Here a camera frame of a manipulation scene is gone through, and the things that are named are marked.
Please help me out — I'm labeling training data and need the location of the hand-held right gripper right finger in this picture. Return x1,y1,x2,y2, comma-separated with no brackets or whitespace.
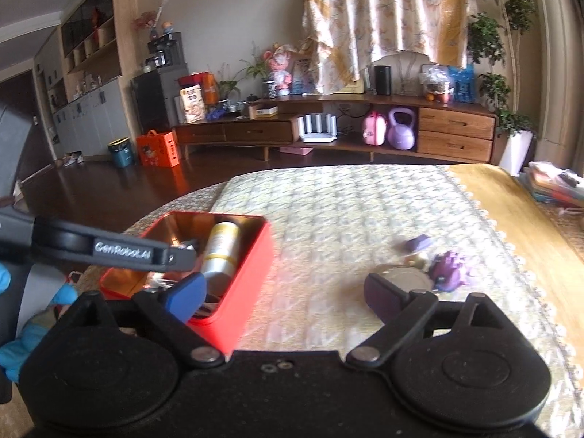
346,273,503,368

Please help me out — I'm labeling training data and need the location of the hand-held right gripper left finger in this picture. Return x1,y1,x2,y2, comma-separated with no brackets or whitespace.
73,271,225,368

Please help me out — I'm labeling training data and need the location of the white yellow spray bottle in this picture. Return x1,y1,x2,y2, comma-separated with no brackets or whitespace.
201,221,242,300

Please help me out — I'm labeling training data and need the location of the red tin box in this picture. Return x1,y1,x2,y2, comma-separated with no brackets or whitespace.
99,211,275,357

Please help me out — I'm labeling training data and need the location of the small purple block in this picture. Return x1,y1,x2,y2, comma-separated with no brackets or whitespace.
403,234,434,254

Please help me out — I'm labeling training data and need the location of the purple monster toy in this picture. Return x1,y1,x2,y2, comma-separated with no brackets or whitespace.
428,250,481,293

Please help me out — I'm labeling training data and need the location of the teal bin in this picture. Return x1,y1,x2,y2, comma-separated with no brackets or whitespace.
108,138,137,169

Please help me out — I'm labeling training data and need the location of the orange gift box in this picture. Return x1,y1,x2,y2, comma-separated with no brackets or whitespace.
135,130,181,168

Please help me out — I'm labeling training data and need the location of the person's blue clothing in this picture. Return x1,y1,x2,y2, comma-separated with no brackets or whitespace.
0,262,79,381

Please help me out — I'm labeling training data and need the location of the yellow printed box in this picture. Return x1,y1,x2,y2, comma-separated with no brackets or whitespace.
179,84,206,124

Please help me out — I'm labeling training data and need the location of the black mini fridge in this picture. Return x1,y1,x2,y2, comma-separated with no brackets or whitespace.
131,73,191,136

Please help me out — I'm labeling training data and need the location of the golden yellow table runner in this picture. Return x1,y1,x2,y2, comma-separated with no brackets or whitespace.
446,163,584,363

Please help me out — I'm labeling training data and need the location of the purple kettlebell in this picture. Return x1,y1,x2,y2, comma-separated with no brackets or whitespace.
387,108,417,150

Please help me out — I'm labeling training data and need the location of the pink toy case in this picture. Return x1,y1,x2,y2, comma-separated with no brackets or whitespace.
362,110,389,146

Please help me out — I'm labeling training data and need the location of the white router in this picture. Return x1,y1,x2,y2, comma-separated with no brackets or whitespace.
297,114,339,142

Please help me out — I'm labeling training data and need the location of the wooden tv cabinet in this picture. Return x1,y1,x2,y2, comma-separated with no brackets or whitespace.
172,93,499,166

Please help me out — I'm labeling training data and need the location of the small potted plant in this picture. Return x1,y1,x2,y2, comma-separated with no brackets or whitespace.
241,45,277,100

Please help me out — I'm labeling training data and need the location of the black coffee machine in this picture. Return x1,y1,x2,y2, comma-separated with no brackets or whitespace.
145,31,184,74

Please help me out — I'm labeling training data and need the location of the pink doll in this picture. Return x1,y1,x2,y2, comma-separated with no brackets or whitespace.
262,45,297,97

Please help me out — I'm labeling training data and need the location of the green plant in white pot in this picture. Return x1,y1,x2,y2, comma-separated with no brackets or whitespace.
466,0,540,177

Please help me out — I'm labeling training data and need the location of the stack of books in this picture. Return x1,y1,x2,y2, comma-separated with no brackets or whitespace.
519,160,584,209

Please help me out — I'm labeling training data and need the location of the black speaker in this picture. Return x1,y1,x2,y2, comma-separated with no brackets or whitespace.
374,64,393,96

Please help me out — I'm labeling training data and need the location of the clear plastic bag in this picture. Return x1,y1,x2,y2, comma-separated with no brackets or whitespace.
422,64,453,104

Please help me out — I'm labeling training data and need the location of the blue drinks pack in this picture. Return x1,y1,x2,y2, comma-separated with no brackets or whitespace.
449,64,476,104

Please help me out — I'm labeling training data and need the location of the floral cloth cover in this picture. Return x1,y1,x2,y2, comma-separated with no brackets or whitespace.
302,0,478,95

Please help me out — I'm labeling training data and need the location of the wall shelf cabinet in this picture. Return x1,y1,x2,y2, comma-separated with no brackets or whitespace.
34,0,138,161

